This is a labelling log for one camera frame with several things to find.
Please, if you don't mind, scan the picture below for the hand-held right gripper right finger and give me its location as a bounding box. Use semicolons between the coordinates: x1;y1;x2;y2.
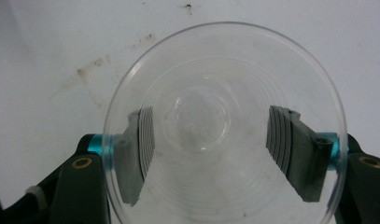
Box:
266;105;380;224

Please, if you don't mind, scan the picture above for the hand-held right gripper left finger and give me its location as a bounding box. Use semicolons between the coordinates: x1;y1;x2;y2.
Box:
49;106;156;224

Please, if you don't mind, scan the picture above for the clear plastic cup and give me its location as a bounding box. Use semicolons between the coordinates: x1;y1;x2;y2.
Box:
102;21;349;224

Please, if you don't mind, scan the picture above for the white foam mat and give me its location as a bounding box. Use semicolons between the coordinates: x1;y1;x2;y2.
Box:
0;0;380;224

